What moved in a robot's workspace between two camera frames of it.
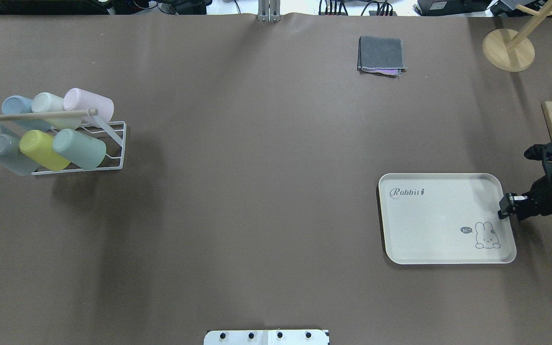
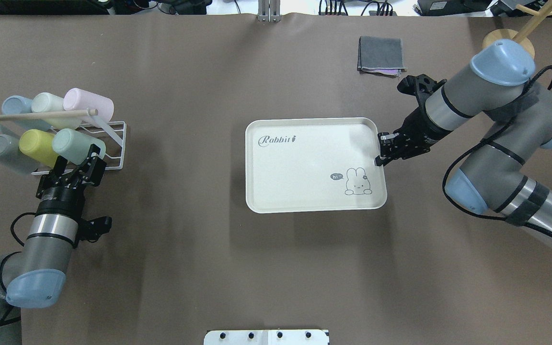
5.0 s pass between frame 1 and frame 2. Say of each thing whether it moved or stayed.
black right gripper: moved
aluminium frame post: stayed
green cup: stayed
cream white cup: stayed
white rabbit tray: moved
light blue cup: stayed
